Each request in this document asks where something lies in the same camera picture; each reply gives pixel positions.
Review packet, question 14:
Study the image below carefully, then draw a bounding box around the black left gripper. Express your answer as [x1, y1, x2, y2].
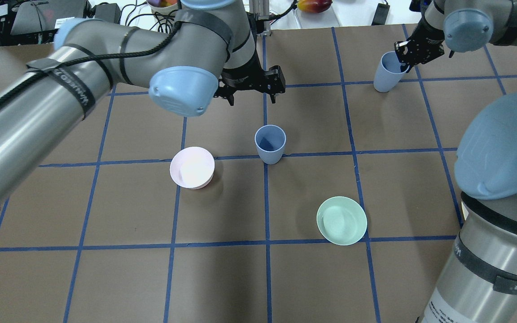
[216, 54, 286, 106]

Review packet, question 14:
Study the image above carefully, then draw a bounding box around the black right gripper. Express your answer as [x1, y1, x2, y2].
[394, 20, 445, 72]

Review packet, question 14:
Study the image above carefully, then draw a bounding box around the blue cup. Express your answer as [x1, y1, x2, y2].
[373, 51, 406, 93]
[254, 125, 287, 164]

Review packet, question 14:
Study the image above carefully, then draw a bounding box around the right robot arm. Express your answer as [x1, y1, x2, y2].
[394, 0, 517, 323]

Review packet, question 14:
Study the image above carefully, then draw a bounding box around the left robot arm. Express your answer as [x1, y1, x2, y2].
[0, 0, 285, 210]

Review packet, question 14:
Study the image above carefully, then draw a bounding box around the black power adapter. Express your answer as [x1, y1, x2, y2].
[371, 3, 390, 25]

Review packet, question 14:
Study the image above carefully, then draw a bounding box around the metal tray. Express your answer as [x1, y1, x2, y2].
[294, 5, 341, 29]

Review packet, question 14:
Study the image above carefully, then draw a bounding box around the pink bowl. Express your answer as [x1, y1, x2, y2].
[170, 147, 215, 190]

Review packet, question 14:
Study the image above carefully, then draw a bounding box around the red apple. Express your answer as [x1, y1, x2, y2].
[296, 0, 333, 13]

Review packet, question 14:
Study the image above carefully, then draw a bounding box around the green bowl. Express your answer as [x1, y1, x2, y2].
[316, 196, 368, 246]

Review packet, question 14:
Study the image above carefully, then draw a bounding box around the aluminium frame post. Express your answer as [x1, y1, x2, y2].
[248, 0, 270, 19]

